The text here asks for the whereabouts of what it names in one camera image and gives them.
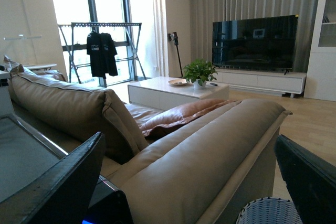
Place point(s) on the white display shelf cabinet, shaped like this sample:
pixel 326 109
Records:
pixel 320 81

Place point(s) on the grey front-load washing machine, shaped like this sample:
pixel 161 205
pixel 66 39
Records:
pixel 26 155

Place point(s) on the cordless stick vacuum cleaner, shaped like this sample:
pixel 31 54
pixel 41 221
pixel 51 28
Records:
pixel 174 38

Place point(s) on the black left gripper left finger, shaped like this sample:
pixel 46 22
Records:
pixel 61 194

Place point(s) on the pink cushion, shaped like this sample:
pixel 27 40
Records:
pixel 179 116

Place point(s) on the black t-shirt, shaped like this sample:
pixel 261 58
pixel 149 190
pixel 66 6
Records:
pixel 97 64
pixel 108 53

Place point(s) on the beige leather sofa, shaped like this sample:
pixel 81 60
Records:
pixel 204 172

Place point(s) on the white coffee table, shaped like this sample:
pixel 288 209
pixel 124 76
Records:
pixel 157 93

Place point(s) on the metal clothes drying rack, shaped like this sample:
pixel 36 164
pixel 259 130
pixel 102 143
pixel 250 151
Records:
pixel 132 35

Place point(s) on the large flat screen television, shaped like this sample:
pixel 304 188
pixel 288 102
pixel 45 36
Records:
pixel 265 44

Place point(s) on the black t-shirt left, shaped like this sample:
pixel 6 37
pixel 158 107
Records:
pixel 97 64

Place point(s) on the wooden side table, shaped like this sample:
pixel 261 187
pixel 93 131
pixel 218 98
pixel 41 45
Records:
pixel 41 67

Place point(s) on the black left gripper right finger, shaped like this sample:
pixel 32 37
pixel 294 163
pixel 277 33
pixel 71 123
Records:
pixel 310 181

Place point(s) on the black t-shirt right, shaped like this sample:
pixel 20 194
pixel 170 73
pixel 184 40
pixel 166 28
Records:
pixel 108 53

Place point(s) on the green potted plant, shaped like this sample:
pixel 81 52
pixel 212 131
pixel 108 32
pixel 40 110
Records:
pixel 198 72

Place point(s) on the blue woven laundry basket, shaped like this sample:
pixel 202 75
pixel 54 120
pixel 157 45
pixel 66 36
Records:
pixel 269 210

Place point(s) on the white tv cabinet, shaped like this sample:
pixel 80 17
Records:
pixel 272 83

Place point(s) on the shallow beige plate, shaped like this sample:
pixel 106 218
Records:
pixel 178 82

